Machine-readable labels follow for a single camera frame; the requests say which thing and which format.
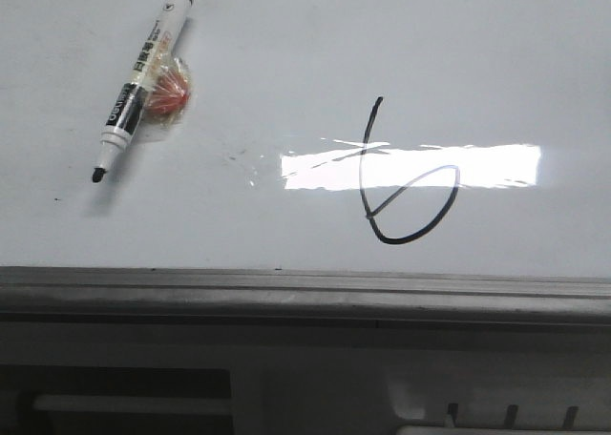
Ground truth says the red magnet taped to marker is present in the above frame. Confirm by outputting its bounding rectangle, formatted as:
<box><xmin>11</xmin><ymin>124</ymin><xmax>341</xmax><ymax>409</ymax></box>
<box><xmin>138</xmin><ymin>54</ymin><xmax>194</xmax><ymax>142</ymax></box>

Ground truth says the white whiteboard with grey frame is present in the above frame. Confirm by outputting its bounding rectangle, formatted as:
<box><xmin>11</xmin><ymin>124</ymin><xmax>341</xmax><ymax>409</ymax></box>
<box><xmin>1</xmin><ymin>0</ymin><xmax>610</xmax><ymax>324</ymax></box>

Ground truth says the white tray below whiteboard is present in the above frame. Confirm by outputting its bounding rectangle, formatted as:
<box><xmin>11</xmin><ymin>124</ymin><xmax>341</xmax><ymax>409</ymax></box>
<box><xmin>1</xmin><ymin>321</ymin><xmax>610</xmax><ymax>434</ymax></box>

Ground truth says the black white whiteboard marker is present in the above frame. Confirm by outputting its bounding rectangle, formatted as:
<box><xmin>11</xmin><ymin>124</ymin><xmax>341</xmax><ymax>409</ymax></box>
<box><xmin>92</xmin><ymin>0</ymin><xmax>194</xmax><ymax>183</ymax></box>

